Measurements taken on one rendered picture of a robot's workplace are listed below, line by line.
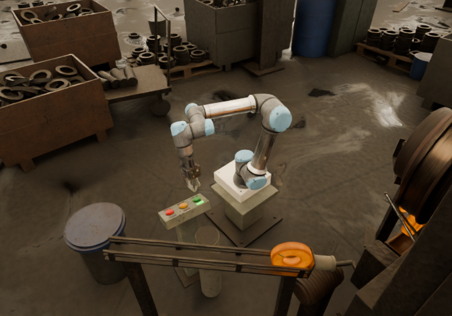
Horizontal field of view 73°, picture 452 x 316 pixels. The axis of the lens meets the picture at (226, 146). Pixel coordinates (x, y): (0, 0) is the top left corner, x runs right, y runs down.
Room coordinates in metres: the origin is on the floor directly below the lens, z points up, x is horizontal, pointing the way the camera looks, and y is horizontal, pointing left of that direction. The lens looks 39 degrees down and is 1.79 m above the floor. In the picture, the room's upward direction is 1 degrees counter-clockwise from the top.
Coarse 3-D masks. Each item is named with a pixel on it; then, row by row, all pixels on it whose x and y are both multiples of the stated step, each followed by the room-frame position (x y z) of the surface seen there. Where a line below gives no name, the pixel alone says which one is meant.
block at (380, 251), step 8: (376, 240) 0.66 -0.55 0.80; (368, 248) 0.63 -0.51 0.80; (376, 248) 0.63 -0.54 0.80; (384, 248) 0.63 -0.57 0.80; (368, 256) 0.61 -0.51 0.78; (376, 256) 0.60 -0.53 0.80; (384, 256) 0.60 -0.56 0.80; (392, 256) 0.59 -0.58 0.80; (360, 264) 0.62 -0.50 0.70; (368, 264) 0.60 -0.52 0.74; (376, 264) 0.58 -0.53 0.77; (384, 264) 0.57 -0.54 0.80; (360, 272) 0.61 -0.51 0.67; (368, 272) 0.59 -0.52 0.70; (376, 272) 0.57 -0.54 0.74; (352, 280) 0.62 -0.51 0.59; (360, 280) 0.60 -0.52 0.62; (368, 280) 0.58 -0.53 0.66; (360, 288) 0.59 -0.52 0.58
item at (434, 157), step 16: (448, 128) 0.69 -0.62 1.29; (432, 144) 0.66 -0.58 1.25; (448, 144) 0.65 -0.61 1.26; (432, 160) 0.64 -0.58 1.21; (448, 160) 0.62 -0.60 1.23; (416, 176) 0.64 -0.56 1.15; (432, 176) 0.61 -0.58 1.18; (400, 192) 0.65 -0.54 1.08; (416, 192) 0.62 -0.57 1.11; (400, 208) 0.67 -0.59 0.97; (416, 208) 0.61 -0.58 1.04
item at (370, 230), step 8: (400, 144) 1.38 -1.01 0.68; (400, 184) 1.13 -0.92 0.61; (392, 208) 1.19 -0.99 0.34; (384, 216) 1.24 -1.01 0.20; (392, 216) 1.18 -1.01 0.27; (368, 224) 1.32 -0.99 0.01; (384, 224) 1.19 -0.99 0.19; (392, 224) 1.17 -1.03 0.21; (368, 232) 1.26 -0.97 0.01; (376, 232) 1.26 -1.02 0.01; (384, 232) 1.18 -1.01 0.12; (392, 232) 1.25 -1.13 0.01; (368, 240) 1.19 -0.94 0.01; (384, 240) 1.17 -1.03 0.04
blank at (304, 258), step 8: (280, 248) 0.65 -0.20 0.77; (288, 248) 0.64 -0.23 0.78; (296, 248) 0.64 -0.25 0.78; (304, 248) 0.65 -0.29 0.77; (272, 256) 0.65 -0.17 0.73; (280, 256) 0.64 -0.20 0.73; (304, 256) 0.64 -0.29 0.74; (280, 264) 0.64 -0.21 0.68; (288, 264) 0.64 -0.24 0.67; (296, 264) 0.64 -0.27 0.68; (304, 264) 0.64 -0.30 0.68
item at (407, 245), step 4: (404, 236) 0.77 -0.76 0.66; (408, 236) 0.77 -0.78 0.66; (416, 236) 0.77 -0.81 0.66; (396, 240) 0.75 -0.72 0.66; (400, 240) 0.75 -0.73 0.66; (404, 240) 0.75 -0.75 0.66; (408, 240) 0.75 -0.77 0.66; (392, 244) 0.73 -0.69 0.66; (396, 244) 0.73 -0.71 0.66; (400, 244) 0.73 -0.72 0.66; (404, 244) 0.73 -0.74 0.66; (408, 244) 0.74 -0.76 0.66; (412, 244) 0.73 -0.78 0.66; (396, 248) 0.72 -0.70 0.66; (400, 248) 0.72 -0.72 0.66; (404, 248) 0.72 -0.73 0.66; (400, 252) 0.70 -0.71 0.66
